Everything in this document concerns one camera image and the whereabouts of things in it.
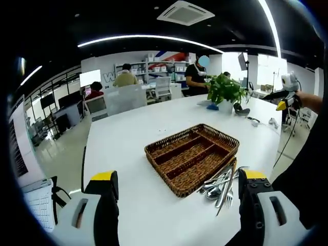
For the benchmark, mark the pile of steel utensils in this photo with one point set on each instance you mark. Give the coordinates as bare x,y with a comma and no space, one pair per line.
214,193

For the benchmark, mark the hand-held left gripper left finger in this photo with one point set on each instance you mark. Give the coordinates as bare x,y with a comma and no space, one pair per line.
77,217

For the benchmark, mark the green potted plant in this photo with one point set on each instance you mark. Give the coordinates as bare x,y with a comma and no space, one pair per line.
225,89

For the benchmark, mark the dark grey curved device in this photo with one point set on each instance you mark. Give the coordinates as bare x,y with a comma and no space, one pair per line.
242,111

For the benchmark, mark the black desk monitor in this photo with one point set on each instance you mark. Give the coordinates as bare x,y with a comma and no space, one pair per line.
69,98

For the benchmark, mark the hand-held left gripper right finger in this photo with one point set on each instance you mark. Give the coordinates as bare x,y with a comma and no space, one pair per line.
279,212

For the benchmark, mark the white mesh office chair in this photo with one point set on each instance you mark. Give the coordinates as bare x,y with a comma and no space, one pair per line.
163,85

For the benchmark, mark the white wall screen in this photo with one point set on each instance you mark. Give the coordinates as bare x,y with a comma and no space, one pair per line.
90,78

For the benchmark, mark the ceiling air conditioner vent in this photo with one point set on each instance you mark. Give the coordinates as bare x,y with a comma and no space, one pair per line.
185,12

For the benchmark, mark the black monitor on stand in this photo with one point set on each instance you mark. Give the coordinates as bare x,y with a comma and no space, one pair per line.
47,100

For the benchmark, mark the white shelving unit with boxes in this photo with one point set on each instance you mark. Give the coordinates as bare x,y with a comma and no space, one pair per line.
159,67

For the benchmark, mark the blue cloth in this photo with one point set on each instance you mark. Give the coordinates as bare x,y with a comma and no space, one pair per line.
212,107

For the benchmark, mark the person's black shirt torso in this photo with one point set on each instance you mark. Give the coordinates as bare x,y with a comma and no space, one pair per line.
307,166

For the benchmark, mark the brown wicker utensil storage tray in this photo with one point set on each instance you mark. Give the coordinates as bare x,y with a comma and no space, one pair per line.
189,156

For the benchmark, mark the person's right hand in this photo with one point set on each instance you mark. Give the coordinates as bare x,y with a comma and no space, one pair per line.
301,97

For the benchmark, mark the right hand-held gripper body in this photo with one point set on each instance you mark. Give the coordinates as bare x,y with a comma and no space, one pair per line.
289,80

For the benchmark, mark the small white table device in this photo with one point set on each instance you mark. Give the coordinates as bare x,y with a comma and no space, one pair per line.
273,123
255,122

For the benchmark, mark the curved ceiling light strip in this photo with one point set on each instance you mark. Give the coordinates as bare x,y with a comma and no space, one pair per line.
30,75
271,25
153,37

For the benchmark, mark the white frosted desk partition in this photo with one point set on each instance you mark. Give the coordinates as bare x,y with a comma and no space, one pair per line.
125,98

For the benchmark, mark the black studio light on stand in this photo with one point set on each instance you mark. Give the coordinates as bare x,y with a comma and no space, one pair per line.
242,61

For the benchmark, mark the open laptop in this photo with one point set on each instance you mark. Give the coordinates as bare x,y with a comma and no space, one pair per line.
25,143

